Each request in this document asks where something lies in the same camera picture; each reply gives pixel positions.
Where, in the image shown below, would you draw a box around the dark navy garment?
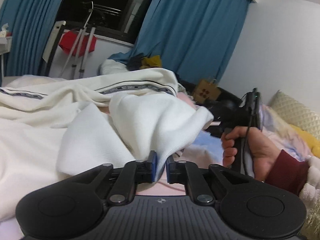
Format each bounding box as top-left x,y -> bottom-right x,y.
126,53 -> 145,71

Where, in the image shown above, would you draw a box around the person's right hand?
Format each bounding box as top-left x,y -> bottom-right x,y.
221,126 -> 281,181

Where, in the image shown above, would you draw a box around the red cloth on rack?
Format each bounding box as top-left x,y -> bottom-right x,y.
58,29 -> 97,57

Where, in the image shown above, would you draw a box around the blue curtain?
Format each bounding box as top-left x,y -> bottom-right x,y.
110,0 -> 252,84
1,0 -> 62,76

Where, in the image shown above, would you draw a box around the black bag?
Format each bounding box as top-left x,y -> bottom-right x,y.
175,73 -> 243,115

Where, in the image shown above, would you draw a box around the cream quilted pillow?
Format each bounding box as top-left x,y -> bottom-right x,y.
270,90 -> 319,137

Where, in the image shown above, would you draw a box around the brown cardboard box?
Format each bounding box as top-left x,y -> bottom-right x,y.
192,79 -> 221,103

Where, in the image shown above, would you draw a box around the blue curtain right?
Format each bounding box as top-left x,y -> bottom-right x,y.
110,0 -> 252,84

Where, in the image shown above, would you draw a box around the dark red right sleeve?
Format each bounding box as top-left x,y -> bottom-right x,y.
265,150 -> 309,196

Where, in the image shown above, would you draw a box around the yellow cloth by pillow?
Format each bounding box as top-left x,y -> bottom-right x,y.
290,125 -> 320,158

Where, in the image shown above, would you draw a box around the dark window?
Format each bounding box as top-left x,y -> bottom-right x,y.
56,0 -> 152,44

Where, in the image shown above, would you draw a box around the white knit sweater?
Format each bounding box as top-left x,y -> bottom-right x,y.
1,69 -> 213,221

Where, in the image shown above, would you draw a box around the pink blue bed sheet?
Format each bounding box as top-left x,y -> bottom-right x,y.
0,76 -> 316,240

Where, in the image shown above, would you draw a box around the white bundled clothes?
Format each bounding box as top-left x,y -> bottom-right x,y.
98,59 -> 128,75

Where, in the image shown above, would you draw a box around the yellow garment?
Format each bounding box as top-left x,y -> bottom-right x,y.
140,55 -> 162,69

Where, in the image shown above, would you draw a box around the white drying rack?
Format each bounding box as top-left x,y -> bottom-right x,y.
39,1 -> 105,79

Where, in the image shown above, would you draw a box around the white desk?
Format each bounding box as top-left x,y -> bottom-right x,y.
0,23 -> 12,81

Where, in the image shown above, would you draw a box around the blue curtain left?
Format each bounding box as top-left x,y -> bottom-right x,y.
1,0 -> 62,76

